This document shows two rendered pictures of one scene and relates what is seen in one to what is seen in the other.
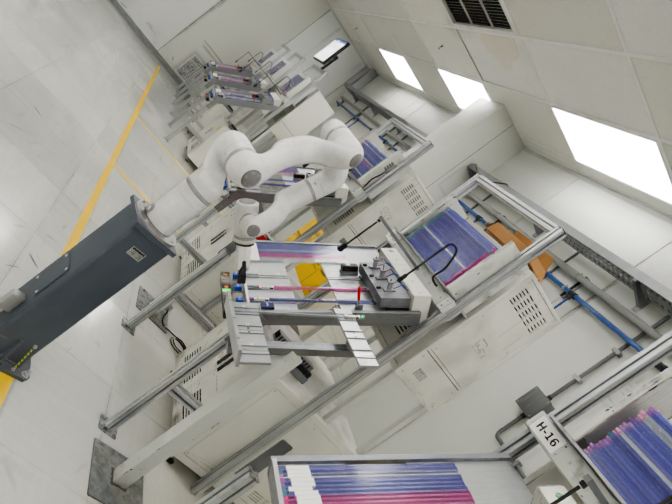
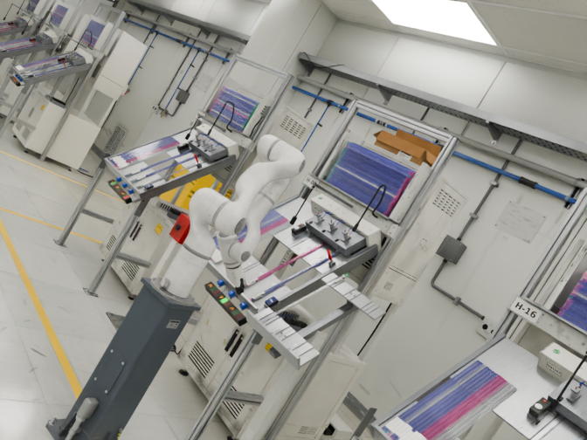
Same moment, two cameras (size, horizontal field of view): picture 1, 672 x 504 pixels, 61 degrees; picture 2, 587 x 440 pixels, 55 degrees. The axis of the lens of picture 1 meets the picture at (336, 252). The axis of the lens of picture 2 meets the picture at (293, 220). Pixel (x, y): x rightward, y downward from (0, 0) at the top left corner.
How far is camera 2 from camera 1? 0.82 m
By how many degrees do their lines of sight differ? 16
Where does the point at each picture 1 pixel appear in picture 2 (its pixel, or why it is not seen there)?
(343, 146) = (290, 161)
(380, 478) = (445, 398)
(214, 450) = not seen: hidden behind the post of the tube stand
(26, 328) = (111, 422)
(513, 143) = (328, 19)
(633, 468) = not seen: outside the picture
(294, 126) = (115, 75)
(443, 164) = (277, 64)
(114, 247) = (157, 329)
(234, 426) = not seen: hidden behind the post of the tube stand
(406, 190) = (284, 122)
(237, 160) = (225, 217)
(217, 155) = (200, 216)
